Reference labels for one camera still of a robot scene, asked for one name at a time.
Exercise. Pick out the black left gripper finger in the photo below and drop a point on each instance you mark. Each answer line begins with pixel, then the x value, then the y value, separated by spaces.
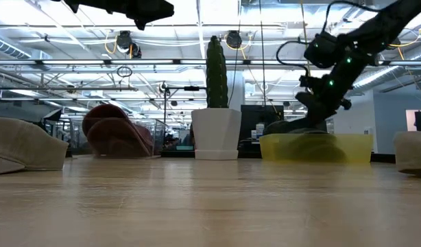
pixel 148 10

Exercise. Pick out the beige baseball cap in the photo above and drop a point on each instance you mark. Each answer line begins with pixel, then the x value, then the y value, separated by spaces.
pixel 22 144
pixel 412 154

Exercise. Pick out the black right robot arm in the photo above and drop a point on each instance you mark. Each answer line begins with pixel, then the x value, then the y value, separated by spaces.
pixel 382 27

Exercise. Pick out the yellow translucent plastic bin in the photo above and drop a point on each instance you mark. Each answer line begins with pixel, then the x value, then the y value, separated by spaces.
pixel 272 149

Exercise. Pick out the white bottle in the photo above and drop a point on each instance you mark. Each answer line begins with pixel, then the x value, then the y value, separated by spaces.
pixel 260 132

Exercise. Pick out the black boom stand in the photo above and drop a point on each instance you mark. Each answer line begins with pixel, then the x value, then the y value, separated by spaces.
pixel 191 88

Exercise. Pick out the white hexagonal plant pot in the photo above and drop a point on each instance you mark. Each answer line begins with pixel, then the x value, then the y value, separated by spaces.
pixel 217 133

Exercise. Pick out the clear plastic bin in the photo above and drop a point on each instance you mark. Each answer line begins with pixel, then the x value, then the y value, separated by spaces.
pixel 159 137

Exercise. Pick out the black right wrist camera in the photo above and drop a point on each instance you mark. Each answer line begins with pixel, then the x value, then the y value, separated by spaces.
pixel 320 49

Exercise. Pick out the black metal table frame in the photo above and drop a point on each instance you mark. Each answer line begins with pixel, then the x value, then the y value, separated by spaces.
pixel 382 158

